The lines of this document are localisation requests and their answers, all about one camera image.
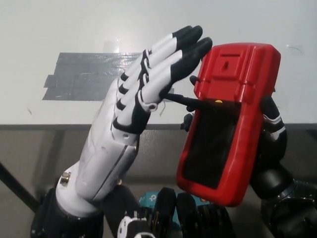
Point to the red digital multimeter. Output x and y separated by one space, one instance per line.
223 148

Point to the grey duct tape patch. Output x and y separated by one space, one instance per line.
84 77

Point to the black teal robot torso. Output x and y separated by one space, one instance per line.
188 218

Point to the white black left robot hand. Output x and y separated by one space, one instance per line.
109 138

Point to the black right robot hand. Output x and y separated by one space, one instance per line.
272 173

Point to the black diagonal table leg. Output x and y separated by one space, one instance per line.
17 186

